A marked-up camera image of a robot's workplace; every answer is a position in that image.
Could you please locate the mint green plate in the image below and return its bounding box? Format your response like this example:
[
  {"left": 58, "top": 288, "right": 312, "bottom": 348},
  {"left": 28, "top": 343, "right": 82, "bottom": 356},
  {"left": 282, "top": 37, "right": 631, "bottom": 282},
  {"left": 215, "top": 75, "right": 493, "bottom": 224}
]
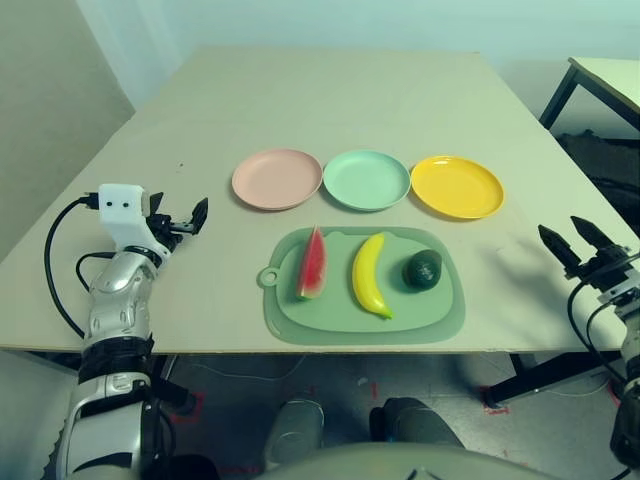
[{"left": 322, "top": 148, "right": 413, "bottom": 213}]

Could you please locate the yellow banana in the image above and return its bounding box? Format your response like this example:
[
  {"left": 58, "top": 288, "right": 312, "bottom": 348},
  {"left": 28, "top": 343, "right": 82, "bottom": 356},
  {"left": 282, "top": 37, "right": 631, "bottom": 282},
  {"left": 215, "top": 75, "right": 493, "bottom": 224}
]
[{"left": 351, "top": 232, "right": 396, "bottom": 321}]

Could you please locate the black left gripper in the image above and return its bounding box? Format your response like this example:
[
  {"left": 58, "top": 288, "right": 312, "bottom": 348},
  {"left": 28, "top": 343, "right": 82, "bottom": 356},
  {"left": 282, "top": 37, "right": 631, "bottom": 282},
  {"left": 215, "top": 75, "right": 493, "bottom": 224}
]
[{"left": 144, "top": 192, "right": 210, "bottom": 256}]

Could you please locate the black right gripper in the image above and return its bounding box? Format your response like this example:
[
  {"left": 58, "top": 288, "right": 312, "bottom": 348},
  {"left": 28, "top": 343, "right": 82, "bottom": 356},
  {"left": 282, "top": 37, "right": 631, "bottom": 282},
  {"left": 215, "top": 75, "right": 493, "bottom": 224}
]
[{"left": 537, "top": 215, "right": 640, "bottom": 297}]

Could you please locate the red watermelon slice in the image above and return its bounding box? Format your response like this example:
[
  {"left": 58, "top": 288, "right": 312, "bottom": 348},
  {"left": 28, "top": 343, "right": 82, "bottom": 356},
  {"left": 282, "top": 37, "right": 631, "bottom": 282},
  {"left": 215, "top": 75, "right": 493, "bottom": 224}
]
[{"left": 295, "top": 224, "right": 329, "bottom": 302}]

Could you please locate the grey robot left leg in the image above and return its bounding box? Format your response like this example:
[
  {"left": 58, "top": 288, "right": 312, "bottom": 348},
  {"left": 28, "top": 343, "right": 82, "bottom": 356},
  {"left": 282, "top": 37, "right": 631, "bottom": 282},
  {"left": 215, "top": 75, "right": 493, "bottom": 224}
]
[{"left": 264, "top": 398, "right": 326, "bottom": 471}]

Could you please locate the white floor cable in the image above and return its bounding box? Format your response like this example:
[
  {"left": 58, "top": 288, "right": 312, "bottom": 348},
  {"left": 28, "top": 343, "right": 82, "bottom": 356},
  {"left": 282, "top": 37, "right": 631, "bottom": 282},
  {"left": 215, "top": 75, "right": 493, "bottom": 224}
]
[{"left": 187, "top": 360, "right": 307, "bottom": 386}]

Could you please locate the green silicone cutting mat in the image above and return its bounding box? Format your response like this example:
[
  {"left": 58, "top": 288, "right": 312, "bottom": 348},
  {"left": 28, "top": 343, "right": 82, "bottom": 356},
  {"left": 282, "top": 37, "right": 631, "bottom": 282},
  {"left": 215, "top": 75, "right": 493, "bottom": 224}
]
[{"left": 256, "top": 226, "right": 467, "bottom": 344}]

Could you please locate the side table with black frame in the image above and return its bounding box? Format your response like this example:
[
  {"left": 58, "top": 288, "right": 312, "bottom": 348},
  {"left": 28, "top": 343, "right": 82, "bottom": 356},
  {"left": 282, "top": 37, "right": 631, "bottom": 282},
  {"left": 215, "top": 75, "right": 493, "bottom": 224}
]
[{"left": 538, "top": 56, "right": 640, "bottom": 134}]

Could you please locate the dark green avocado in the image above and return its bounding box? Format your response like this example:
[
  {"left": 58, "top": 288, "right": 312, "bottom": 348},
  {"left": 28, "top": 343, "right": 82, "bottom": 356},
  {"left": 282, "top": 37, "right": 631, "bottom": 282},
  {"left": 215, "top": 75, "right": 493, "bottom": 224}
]
[{"left": 402, "top": 249, "right": 444, "bottom": 291}]

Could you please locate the grey robot leg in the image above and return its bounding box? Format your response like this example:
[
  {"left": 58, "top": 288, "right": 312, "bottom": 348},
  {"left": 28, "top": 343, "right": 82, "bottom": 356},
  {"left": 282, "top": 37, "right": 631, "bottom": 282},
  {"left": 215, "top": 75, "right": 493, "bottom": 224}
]
[
  {"left": 264, "top": 398, "right": 326, "bottom": 471},
  {"left": 368, "top": 397, "right": 466, "bottom": 451}
]

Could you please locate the grey robot right leg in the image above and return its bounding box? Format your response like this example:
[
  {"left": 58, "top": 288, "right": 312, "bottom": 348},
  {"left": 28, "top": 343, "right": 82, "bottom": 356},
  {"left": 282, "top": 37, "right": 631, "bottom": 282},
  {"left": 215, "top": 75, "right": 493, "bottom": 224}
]
[{"left": 368, "top": 397, "right": 466, "bottom": 451}]

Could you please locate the short black left arm cable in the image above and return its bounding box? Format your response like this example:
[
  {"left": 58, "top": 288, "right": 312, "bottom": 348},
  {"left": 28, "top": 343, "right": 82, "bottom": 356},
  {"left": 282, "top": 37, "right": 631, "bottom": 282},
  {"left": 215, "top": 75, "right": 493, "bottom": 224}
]
[{"left": 75, "top": 251, "right": 112, "bottom": 291}]

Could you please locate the long black left arm cable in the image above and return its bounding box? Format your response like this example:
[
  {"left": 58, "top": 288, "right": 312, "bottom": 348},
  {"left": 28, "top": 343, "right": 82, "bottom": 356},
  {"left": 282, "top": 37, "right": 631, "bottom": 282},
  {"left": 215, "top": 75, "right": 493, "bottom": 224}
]
[{"left": 43, "top": 192, "right": 101, "bottom": 339}]

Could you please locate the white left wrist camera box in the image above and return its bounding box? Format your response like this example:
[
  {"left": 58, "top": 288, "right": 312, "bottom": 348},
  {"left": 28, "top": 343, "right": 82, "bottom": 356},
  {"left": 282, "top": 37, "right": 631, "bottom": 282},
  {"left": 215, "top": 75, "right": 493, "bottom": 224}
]
[{"left": 96, "top": 183, "right": 151, "bottom": 251}]

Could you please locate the yellow plate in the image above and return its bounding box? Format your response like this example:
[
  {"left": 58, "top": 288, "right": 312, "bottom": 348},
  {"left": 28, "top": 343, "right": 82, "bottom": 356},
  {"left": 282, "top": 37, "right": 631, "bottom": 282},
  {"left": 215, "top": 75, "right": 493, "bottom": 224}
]
[{"left": 410, "top": 155, "right": 505, "bottom": 221}]

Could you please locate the pink plate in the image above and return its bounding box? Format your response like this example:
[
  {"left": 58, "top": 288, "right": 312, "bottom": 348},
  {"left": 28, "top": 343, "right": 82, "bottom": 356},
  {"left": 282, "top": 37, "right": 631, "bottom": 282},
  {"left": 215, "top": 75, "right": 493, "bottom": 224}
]
[{"left": 231, "top": 147, "right": 324, "bottom": 214}]

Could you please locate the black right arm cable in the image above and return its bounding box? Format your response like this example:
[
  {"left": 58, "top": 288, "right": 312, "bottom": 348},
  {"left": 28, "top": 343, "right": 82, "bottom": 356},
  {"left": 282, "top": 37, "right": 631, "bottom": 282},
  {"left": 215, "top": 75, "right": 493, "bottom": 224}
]
[{"left": 567, "top": 282, "right": 627, "bottom": 397}]

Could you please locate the grey robot torso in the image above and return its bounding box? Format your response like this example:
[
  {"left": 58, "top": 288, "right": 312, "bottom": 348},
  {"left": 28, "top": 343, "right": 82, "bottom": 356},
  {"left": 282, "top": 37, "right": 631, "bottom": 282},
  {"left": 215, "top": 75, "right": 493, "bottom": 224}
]
[{"left": 259, "top": 442, "right": 541, "bottom": 480}]

